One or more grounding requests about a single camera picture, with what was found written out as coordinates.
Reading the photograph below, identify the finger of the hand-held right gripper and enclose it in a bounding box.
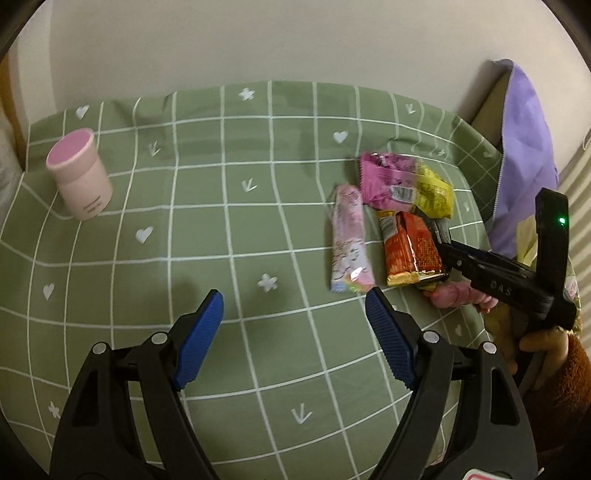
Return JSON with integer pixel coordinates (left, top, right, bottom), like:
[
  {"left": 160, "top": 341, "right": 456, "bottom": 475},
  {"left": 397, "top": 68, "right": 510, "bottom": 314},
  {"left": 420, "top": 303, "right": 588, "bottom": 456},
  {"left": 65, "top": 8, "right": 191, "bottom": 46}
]
[{"left": 416, "top": 215, "right": 490, "bottom": 282}]

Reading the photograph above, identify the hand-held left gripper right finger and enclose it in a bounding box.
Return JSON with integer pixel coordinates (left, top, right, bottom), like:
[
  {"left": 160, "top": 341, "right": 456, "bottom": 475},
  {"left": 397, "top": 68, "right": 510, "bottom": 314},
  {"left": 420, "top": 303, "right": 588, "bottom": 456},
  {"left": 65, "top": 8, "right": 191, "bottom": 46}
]
[{"left": 365, "top": 286, "right": 539, "bottom": 480}]

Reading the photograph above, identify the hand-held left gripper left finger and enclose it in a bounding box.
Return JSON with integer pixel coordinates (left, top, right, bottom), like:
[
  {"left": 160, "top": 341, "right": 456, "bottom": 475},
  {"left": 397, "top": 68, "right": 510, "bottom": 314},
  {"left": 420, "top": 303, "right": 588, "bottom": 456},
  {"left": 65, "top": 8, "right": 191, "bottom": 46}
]
[{"left": 48, "top": 289, "right": 225, "bottom": 480}]

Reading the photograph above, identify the pale yellow plastic bag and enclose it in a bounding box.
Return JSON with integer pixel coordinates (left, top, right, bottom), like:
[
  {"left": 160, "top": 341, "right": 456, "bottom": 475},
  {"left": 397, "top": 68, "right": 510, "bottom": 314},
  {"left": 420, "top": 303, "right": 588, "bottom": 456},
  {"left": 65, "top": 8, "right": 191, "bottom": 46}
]
[{"left": 515, "top": 217, "right": 539, "bottom": 264}]

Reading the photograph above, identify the red orange snack wrapper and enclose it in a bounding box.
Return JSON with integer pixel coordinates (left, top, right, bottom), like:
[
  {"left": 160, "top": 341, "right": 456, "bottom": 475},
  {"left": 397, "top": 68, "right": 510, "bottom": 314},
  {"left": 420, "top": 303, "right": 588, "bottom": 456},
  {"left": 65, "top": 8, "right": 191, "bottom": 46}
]
[{"left": 376, "top": 210, "right": 451, "bottom": 288}]

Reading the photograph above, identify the person's right hand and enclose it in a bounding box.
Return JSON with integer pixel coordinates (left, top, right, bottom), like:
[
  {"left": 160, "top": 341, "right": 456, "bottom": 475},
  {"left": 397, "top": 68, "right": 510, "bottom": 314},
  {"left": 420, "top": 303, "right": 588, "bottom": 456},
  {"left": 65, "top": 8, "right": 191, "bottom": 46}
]
[{"left": 480, "top": 300, "right": 571, "bottom": 391}]

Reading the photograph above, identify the pink floral blanket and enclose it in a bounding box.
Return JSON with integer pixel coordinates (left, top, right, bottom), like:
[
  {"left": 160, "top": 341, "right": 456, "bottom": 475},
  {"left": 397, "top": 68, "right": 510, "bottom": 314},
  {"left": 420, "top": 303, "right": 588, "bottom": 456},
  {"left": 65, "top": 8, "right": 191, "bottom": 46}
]
[{"left": 563, "top": 272, "right": 583, "bottom": 302}]

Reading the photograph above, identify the pink crumpled wrapper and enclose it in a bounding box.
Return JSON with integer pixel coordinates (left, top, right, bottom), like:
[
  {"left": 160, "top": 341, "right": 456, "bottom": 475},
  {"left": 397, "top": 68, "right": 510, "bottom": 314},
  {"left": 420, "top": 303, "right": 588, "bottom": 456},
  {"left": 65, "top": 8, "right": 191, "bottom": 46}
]
[{"left": 422, "top": 281, "right": 497, "bottom": 315}]

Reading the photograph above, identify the yellow candy wrapper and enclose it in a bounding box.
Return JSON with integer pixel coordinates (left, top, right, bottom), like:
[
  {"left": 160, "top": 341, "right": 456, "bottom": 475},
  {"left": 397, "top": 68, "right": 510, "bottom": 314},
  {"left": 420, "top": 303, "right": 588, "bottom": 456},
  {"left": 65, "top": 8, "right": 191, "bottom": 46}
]
[{"left": 409, "top": 159, "right": 455, "bottom": 220}]

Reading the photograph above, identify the beige ribbed curtain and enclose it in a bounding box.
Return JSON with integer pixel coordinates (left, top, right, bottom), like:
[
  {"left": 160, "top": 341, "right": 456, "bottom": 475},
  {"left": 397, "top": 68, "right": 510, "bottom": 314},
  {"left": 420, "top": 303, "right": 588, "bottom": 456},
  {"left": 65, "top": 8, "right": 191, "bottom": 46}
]
[{"left": 556, "top": 129, "right": 591, "bottom": 296}]

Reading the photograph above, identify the purple cloth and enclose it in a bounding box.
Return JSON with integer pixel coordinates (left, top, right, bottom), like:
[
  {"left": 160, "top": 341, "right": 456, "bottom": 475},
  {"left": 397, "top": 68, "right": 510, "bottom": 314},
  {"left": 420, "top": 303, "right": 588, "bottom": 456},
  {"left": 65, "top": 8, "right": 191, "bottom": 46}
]
[{"left": 471, "top": 59, "right": 559, "bottom": 259}]

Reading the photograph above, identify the magenta snack wrapper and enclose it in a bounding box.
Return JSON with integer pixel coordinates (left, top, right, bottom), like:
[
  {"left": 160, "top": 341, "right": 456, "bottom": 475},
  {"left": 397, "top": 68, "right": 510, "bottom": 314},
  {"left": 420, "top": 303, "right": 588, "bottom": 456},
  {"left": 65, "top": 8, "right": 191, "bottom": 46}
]
[{"left": 359, "top": 151, "right": 421, "bottom": 210}]

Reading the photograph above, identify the pink white snack wrapper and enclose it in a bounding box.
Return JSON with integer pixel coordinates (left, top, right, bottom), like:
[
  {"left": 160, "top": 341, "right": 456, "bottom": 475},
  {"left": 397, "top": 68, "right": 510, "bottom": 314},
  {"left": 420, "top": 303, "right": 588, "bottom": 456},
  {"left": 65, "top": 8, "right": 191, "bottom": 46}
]
[{"left": 330, "top": 185, "right": 376, "bottom": 294}]

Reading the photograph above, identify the green checked bed sheet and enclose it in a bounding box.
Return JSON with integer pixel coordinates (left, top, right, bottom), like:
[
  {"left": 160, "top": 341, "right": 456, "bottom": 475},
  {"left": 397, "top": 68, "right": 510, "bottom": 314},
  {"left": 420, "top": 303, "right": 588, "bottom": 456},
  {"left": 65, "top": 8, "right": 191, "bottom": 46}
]
[{"left": 0, "top": 80, "right": 513, "bottom": 480}]

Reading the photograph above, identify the pink lidded cup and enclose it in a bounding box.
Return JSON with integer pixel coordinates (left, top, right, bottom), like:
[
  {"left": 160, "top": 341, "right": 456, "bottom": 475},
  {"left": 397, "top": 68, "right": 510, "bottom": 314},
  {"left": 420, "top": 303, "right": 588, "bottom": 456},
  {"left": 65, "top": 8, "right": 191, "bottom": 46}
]
[{"left": 45, "top": 128, "right": 115, "bottom": 221}]

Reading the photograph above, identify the wooden bed frame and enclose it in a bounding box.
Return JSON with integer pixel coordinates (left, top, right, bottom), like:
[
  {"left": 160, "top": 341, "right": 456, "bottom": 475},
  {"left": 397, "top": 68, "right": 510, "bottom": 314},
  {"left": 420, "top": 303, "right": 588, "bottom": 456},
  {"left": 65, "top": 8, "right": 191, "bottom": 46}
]
[{"left": 0, "top": 60, "right": 28, "bottom": 171}]

